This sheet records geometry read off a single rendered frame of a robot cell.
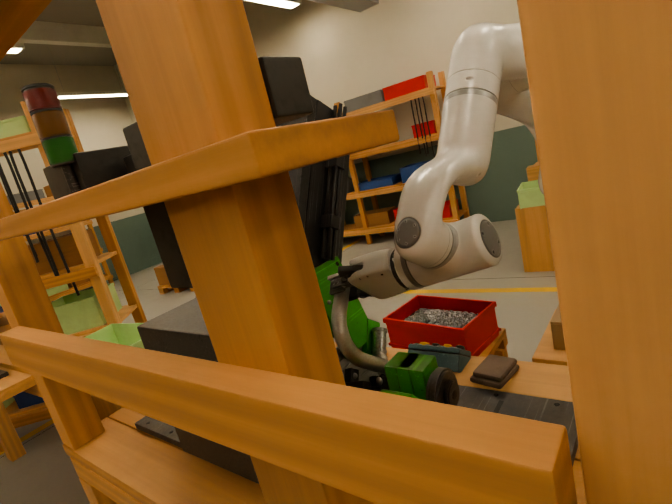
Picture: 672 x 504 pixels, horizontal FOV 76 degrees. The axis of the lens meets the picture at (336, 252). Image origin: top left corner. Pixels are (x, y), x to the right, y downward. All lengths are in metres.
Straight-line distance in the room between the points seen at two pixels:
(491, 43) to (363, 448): 0.66
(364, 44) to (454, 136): 6.46
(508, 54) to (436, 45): 5.83
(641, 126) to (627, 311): 0.11
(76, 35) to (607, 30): 9.03
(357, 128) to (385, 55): 6.51
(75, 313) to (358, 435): 3.31
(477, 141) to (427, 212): 0.17
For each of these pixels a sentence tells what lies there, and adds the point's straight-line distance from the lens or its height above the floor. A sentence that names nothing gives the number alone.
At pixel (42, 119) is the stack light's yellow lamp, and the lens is 0.90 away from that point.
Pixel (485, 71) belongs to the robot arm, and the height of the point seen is 1.57.
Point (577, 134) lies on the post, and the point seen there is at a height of 1.48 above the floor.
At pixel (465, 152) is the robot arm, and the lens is 0.72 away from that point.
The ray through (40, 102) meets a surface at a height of 1.70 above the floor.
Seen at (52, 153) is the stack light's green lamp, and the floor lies 1.62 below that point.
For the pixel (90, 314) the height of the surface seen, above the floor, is 0.83.
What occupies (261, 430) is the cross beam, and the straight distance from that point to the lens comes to 0.53.
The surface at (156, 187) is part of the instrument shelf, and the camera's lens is 0.51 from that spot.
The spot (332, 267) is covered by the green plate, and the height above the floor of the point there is 1.26.
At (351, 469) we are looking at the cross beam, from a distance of 0.46.
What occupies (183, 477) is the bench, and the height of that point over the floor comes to 0.88.
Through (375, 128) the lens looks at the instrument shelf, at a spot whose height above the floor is 1.52.
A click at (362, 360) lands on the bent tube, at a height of 1.11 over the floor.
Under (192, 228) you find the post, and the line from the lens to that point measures 0.55.
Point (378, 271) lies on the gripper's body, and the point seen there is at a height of 1.29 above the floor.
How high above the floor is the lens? 1.51
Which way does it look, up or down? 13 degrees down
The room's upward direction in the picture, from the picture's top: 14 degrees counter-clockwise
